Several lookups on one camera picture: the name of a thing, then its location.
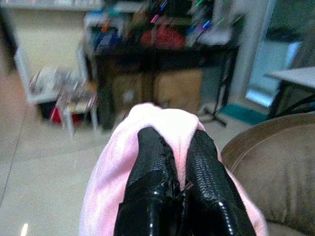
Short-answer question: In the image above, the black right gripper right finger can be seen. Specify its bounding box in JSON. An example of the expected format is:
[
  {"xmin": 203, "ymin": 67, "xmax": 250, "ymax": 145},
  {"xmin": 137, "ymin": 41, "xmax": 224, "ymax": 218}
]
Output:
[{"xmin": 181, "ymin": 129, "xmax": 257, "ymax": 236}]

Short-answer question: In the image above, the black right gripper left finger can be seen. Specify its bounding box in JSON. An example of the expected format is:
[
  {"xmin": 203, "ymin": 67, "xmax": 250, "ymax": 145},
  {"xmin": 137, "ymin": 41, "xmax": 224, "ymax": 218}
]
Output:
[{"xmin": 114, "ymin": 127, "xmax": 183, "ymax": 236}]

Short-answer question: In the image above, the pink fluffy pillow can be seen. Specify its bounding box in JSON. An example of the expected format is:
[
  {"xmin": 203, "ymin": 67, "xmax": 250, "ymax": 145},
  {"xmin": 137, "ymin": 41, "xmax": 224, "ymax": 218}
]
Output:
[{"xmin": 78, "ymin": 101, "xmax": 269, "ymax": 236}]

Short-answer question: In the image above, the brown fabric sofa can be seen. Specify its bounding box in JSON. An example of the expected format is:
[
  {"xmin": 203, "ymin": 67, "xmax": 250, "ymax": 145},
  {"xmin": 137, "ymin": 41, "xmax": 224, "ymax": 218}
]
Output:
[{"xmin": 220, "ymin": 113, "xmax": 315, "ymax": 236}]

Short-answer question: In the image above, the teal floor mat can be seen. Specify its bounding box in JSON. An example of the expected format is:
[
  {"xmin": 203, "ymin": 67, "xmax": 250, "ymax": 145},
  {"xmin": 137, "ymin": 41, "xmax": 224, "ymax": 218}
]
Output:
[{"xmin": 218, "ymin": 102, "xmax": 269, "ymax": 126}]

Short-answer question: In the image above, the brown cardboard box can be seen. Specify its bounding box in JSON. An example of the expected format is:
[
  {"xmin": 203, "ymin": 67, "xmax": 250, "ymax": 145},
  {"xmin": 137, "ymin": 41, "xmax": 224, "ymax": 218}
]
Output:
[
  {"xmin": 154, "ymin": 69, "xmax": 204, "ymax": 109},
  {"xmin": 110, "ymin": 73, "xmax": 149, "ymax": 107}
]

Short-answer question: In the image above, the red box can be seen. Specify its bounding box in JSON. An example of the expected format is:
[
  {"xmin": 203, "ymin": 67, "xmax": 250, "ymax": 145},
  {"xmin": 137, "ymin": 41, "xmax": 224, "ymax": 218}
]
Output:
[{"xmin": 48, "ymin": 107, "xmax": 82, "ymax": 124}]

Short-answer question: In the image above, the black table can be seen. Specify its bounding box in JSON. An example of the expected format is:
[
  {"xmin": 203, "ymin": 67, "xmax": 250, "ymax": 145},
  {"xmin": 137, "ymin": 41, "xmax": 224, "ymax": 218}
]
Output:
[{"xmin": 85, "ymin": 41, "xmax": 241, "ymax": 131}]

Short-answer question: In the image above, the white table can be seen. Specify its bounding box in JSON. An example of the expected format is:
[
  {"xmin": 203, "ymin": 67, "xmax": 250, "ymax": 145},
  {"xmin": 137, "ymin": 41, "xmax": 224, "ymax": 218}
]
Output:
[{"xmin": 264, "ymin": 65, "xmax": 315, "ymax": 119}]

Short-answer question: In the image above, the red bag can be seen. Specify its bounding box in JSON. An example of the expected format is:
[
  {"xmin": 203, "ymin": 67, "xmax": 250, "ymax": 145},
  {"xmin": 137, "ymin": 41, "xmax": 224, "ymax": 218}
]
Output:
[{"xmin": 141, "ymin": 24, "xmax": 186, "ymax": 50}]

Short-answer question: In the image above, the white pillar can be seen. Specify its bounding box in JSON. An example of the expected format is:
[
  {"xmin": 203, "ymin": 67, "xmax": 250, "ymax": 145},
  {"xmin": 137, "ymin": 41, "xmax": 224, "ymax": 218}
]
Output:
[{"xmin": 235, "ymin": 0, "xmax": 274, "ymax": 99}]

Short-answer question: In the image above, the white frame stool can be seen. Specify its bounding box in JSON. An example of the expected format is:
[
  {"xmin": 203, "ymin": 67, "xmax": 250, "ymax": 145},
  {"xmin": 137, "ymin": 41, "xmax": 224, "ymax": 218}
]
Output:
[{"xmin": 13, "ymin": 44, "xmax": 99, "ymax": 138}]

